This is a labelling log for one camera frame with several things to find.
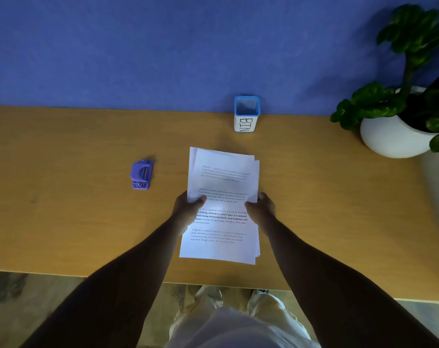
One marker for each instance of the person's left hand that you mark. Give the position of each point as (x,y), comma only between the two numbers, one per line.
(185,211)

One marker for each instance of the person's right hand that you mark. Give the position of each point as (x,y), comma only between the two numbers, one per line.
(263,211)

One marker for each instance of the white printed paper sheet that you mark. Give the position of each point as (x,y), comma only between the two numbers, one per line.
(258,177)
(223,166)

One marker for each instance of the purple hole punch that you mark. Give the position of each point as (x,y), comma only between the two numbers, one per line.
(141,173)

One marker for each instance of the person's right forearm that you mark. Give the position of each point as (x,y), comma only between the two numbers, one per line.
(332,293)

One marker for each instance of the person's left forearm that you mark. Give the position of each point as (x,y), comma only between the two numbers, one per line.
(125,286)

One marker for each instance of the person's right patterned shoe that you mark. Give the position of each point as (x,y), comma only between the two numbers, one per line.
(261,291)

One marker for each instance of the blue and white bin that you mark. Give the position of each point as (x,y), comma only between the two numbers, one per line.
(246,124)

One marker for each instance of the cream trousers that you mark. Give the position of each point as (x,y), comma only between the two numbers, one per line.
(270,304)

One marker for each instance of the white shirt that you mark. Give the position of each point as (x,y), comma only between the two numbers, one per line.
(234,333)

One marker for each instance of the white round plant pot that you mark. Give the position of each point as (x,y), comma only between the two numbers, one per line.
(386,141)

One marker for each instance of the green leafy plant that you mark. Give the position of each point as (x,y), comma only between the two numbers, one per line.
(408,28)

